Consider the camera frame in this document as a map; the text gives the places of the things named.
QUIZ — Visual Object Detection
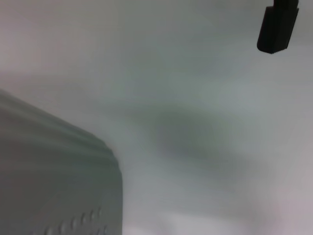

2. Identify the grey perforated plastic storage bin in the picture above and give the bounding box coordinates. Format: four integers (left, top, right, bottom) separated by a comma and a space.
0, 89, 123, 235

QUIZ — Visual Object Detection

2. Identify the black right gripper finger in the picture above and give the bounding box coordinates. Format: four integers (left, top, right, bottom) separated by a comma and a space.
256, 0, 300, 54

